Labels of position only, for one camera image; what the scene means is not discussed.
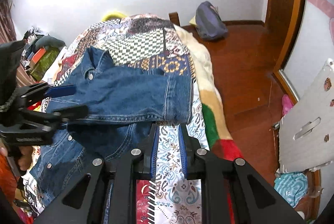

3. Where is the yellow orange blanket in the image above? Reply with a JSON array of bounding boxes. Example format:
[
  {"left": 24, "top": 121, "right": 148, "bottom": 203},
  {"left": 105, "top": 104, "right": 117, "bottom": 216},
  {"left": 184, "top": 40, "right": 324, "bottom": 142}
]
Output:
[{"left": 102, "top": 12, "right": 127, "bottom": 21}]

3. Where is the cream fleece blanket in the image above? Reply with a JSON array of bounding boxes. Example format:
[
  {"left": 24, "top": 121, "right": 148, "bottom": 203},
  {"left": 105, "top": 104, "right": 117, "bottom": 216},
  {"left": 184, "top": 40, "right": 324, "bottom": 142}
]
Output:
[{"left": 175, "top": 25, "right": 243, "bottom": 161}]

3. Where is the patchwork patterned bedspread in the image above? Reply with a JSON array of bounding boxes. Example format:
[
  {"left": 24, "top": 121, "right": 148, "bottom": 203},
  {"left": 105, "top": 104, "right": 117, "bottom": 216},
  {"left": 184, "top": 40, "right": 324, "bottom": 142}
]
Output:
[{"left": 23, "top": 13, "right": 210, "bottom": 224}]

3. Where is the orange box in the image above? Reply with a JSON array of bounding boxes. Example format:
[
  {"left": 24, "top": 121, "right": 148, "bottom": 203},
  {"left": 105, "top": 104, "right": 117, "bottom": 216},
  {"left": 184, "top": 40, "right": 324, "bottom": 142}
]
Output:
[{"left": 30, "top": 47, "right": 46, "bottom": 64}]

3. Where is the pink slipper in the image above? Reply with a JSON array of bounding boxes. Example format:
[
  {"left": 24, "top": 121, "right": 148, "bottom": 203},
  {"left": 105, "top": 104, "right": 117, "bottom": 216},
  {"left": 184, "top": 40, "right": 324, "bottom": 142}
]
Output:
[{"left": 281, "top": 94, "right": 294, "bottom": 116}]

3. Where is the striped maroon curtain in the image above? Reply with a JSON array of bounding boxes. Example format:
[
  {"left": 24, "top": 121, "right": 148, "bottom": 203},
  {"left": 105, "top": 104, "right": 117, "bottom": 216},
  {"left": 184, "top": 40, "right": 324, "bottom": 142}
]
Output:
[{"left": 0, "top": 0, "right": 16, "bottom": 43}]

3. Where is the blue purple bag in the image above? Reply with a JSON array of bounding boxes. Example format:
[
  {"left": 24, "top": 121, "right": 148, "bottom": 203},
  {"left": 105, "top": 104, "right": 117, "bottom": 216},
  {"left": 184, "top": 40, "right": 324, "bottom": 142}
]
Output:
[{"left": 195, "top": 1, "right": 228, "bottom": 41}]

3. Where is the white perforated board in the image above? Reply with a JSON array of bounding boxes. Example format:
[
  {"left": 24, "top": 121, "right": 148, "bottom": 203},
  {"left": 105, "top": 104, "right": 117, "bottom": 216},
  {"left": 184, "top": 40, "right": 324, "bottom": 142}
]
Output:
[{"left": 278, "top": 58, "right": 334, "bottom": 174}]

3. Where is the person's left hand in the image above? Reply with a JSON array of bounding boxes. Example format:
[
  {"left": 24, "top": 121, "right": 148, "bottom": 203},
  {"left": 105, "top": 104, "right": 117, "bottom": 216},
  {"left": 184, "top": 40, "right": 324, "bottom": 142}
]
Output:
[{"left": 1, "top": 144, "right": 33, "bottom": 171}]

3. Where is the teal cloth on floor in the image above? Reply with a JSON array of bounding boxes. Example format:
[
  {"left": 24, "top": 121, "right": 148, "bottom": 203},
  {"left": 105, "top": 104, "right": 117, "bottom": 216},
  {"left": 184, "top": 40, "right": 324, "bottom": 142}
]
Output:
[{"left": 274, "top": 173, "right": 309, "bottom": 207}]

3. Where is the blue denim jacket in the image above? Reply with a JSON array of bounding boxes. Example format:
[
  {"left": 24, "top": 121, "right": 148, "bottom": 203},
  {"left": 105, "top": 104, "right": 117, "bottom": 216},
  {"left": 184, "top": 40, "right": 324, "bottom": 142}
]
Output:
[{"left": 30, "top": 47, "right": 192, "bottom": 206}]

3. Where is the green cardboard box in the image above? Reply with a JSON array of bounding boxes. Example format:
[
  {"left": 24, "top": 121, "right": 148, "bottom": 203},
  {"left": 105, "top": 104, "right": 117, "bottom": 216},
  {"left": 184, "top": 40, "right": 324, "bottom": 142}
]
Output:
[{"left": 30, "top": 47, "right": 60, "bottom": 82}]

